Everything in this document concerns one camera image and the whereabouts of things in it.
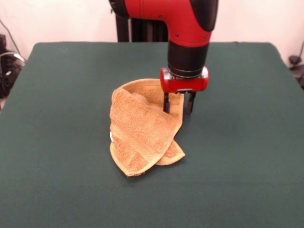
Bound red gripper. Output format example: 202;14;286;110
159;66;209;114

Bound orange terry towel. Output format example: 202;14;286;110
109;77;186;177

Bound dark green table cloth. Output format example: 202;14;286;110
0;41;304;228

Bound thin grey pole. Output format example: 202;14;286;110
0;19;26;63

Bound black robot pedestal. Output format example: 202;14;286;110
114;15;170;43

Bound grey pedestal leg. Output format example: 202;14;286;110
288;55;304;90

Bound black equipment with cables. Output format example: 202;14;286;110
0;34;26;98

